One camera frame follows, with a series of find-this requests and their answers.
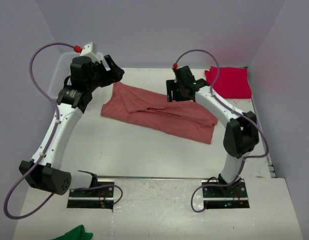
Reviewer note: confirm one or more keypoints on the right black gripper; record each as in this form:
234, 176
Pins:
171, 85

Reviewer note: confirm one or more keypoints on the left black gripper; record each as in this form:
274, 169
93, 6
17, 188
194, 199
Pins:
115, 74

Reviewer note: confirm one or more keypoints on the salmon pink t shirt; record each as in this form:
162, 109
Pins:
137, 106

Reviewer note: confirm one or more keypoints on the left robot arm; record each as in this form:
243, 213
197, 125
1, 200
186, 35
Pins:
43, 171

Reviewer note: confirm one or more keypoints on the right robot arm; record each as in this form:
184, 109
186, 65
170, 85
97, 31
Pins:
241, 134

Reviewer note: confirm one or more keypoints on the white plastic basket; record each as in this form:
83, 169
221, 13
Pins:
61, 71

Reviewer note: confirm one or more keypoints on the folded red t shirt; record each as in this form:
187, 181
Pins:
232, 83

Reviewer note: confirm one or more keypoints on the green cloth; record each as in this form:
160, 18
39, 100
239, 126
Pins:
77, 233

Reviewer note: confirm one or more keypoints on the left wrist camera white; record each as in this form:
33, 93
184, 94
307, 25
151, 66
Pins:
88, 50

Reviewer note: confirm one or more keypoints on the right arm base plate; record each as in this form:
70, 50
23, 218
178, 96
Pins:
233, 197

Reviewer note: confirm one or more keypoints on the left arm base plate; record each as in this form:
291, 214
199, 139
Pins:
101, 198

